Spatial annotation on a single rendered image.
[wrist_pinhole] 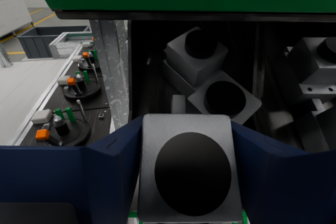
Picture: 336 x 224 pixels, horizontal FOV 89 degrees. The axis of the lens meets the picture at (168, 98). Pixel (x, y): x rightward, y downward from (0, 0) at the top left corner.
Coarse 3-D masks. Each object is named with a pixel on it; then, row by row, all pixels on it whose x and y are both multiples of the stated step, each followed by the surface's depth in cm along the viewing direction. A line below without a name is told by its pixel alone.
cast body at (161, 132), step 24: (144, 120) 8; (168, 120) 8; (192, 120) 8; (216, 120) 8; (144, 144) 8; (168, 144) 7; (192, 144) 7; (216, 144) 7; (144, 168) 7; (168, 168) 6; (192, 168) 6; (216, 168) 7; (144, 192) 7; (168, 192) 6; (192, 192) 6; (216, 192) 6; (144, 216) 7; (168, 216) 7; (192, 216) 7; (216, 216) 7; (240, 216) 7
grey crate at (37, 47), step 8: (24, 32) 182; (32, 32) 196; (40, 32) 206; (48, 32) 208; (56, 32) 209; (24, 40) 173; (32, 40) 174; (40, 40) 176; (48, 40) 177; (24, 48) 177; (32, 48) 179; (40, 48) 180; (48, 48) 181; (32, 56) 183; (40, 56) 184; (48, 56) 185
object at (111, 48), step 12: (96, 24) 15; (108, 24) 15; (120, 24) 31; (96, 36) 15; (108, 36) 16; (120, 36) 32; (96, 48) 16; (108, 48) 17; (120, 48) 34; (108, 60) 17; (120, 60) 18; (108, 72) 18; (120, 72) 18; (108, 84) 18; (120, 84) 19; (108, 96) 19; (120, 96) 19; (120, 108) 21; (120, 120) 22
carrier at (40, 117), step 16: (48, 112) 56; (64, 112) 59; (80, 112) 59; (96, 112) 59; (32, 128) 53; (64, 128) 47; (80, 128) 50; (96, 128) 53; (32, 144) 48; (48, 144) 45; (64, 144) 46; (80, 144) 47
